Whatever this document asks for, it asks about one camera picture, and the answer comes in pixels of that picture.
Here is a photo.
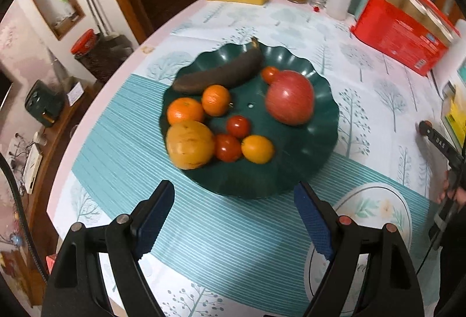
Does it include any blackened banana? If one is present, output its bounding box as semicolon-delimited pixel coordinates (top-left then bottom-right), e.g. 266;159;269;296
171;37;264;95

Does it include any yellow kumquat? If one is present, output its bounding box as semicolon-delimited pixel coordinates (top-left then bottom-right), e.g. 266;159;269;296
241;135;275;164

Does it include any red cherry tomato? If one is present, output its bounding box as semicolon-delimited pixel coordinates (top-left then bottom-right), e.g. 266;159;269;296
226;115;251;140
215;134;243;162
261;66;280;85

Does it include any person right hand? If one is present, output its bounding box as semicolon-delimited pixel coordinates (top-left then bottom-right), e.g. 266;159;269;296
437;171;466;208

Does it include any yellow tissue pack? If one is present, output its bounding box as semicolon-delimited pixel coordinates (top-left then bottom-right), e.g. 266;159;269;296
442;81;465;151

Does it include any black cable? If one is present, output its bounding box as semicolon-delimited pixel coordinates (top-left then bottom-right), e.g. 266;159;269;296
0;152;50;285

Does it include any small tangerine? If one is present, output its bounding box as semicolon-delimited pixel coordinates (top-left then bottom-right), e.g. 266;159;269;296
202;84;231;117
167;97;204;125

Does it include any white clear-lid appliance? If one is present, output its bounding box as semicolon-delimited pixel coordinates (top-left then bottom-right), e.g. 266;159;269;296
432;19;465;97

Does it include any red lid jar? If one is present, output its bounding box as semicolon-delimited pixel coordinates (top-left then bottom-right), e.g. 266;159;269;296
70;29;133;84

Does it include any red paper cup package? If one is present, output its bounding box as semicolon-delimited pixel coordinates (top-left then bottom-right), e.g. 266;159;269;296
351;0;460;76

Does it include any red apple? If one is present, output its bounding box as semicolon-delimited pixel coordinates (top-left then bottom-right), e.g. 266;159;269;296
264;70;315;126

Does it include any teal cup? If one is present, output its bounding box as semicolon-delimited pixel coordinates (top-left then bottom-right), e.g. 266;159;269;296
354;0;369;21

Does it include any large yellow orange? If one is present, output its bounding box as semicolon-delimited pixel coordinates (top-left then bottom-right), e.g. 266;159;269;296
165;121;216;170

